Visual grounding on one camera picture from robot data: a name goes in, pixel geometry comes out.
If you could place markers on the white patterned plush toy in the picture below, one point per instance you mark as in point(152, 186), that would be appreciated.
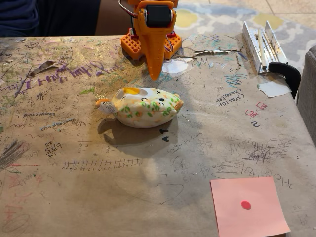
point(145, 109)

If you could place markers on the small red oval object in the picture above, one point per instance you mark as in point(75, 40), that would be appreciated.
point(246, 205)

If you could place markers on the grey yellow patterned rug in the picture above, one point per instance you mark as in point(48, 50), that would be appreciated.
point(217, 19)

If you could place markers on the aluminium miter box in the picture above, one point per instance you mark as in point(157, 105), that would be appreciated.
point(251, 47)

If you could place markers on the thin wooden dowel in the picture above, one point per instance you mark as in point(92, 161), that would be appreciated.
point(261, 49)

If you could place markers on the white paper scrap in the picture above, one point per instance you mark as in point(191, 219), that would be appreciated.
point(274, 89)

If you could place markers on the person in dark blue clothing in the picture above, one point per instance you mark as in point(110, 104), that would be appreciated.
point(29, 17)

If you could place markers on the black curved chair back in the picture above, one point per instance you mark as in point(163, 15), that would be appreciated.
point(291, 71)

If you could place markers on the scribbled brown paper table cover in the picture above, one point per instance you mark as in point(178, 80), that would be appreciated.
point(74, 185)

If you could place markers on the grey upholstered seat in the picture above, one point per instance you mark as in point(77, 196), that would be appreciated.
point(308, 98)

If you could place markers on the pink sticky note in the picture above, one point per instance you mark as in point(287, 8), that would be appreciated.
point(247, 222)

